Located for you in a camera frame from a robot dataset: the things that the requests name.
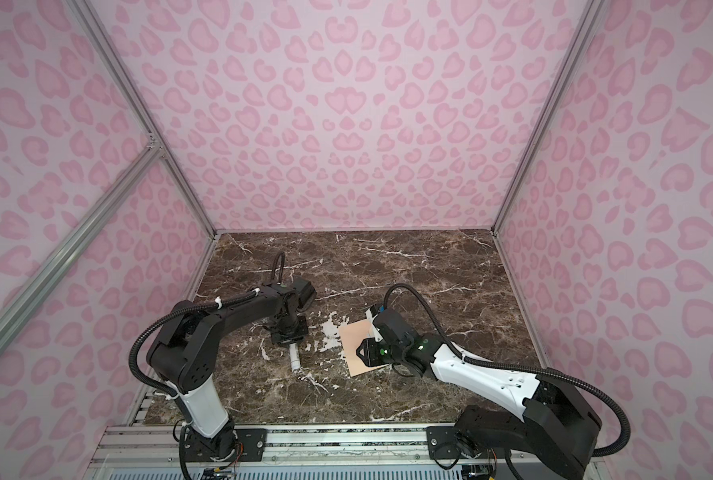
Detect white glue stick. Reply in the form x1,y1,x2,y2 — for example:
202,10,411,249
288,343,302,372

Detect left rear aluminium post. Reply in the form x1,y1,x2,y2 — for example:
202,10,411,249
66,0,218,240

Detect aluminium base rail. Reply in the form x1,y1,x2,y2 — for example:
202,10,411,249
82,419,610,480

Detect pink envelope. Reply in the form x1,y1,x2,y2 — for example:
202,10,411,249
338,319,384,377

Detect aluminium frame diagonal bar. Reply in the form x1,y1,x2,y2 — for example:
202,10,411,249
0,142,160,356

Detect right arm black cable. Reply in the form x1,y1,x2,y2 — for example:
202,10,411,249
383,283,632,458

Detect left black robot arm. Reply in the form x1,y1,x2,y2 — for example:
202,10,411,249
130,278,316,461

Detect aluminium post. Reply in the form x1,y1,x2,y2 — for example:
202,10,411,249
66,0,218,240
491,0,610,238

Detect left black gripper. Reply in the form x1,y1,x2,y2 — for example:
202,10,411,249
273,314,312,347

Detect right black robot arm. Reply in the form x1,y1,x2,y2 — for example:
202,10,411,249
356,305,602,479

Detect right rear aluminium post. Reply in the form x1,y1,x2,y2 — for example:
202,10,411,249
491,0,610,238

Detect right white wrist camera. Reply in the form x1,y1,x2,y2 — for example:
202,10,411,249
366,304,385,329

